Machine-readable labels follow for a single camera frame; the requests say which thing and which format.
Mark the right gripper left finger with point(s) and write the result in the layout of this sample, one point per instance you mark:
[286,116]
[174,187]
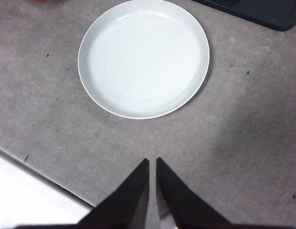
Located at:
[124,205]

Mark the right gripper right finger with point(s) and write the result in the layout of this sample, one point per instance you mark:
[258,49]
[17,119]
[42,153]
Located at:
[181,205]

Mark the pale grey round plate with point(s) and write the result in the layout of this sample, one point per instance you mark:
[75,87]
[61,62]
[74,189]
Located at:
[143,62]

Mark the black rectangular tray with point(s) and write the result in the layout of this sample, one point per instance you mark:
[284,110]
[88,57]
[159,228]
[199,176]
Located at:
[257,10]

